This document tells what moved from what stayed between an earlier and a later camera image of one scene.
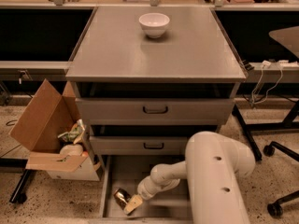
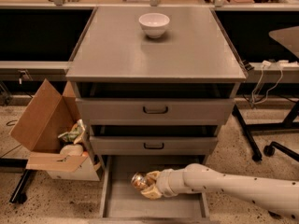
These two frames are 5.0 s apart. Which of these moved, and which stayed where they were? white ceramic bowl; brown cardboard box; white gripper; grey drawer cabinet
Moved: white gripper
Stayed: brown cardboard box; grey drawer cabinet; white ceramic bowl
